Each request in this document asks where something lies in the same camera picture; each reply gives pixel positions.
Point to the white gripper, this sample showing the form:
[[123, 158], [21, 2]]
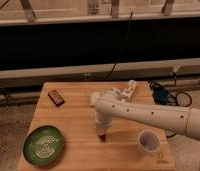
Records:
[[101, 129]]

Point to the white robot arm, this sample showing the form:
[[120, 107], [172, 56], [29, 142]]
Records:
[[181, 120]]

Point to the white sponge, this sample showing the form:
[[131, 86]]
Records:
[[94, 95]]

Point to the wooden board table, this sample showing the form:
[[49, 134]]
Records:
[[84, 151]]

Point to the white plastic bottle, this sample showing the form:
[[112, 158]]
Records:
[[128, 91]]

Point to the white paper cup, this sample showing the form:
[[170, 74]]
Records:
[[148, 142]]

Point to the brown chocolate bar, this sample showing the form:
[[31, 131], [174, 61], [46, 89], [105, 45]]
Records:
[[56, 98]]

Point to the green ceramic plate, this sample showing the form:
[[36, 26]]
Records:
[[43, 145]]

